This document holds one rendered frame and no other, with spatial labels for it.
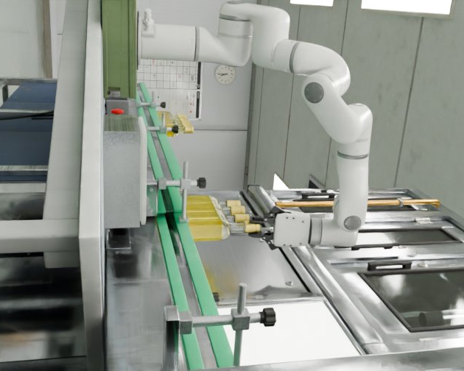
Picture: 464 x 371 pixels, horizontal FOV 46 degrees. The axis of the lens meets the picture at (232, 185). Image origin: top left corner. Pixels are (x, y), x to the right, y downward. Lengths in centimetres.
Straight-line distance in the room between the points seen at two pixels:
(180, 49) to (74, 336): 78
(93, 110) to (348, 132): 62
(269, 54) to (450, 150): 215
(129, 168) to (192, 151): 650
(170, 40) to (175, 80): 593
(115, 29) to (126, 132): 32
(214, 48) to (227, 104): 611
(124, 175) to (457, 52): 260
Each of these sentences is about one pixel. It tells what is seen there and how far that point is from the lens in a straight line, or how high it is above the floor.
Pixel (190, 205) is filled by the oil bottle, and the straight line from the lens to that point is 161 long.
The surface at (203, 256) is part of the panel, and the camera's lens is 166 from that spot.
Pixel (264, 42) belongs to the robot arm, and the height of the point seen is 116.
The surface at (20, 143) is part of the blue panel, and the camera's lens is 187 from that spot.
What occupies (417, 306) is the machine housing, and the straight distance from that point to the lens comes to 165.
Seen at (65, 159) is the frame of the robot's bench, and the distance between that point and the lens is 106.
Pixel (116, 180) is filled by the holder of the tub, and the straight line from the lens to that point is 120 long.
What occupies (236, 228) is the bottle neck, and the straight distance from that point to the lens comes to 153.
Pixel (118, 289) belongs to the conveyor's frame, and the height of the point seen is 78.
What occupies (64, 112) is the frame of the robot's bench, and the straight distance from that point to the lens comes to 118.
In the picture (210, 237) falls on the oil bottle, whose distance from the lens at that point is 151.
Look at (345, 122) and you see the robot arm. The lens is 136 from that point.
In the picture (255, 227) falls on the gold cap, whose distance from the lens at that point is 154.
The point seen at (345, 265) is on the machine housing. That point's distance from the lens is 179.
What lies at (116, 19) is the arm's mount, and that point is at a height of 78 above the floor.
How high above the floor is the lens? 76
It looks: 13 degrees up
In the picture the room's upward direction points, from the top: 89 degrees clockwise
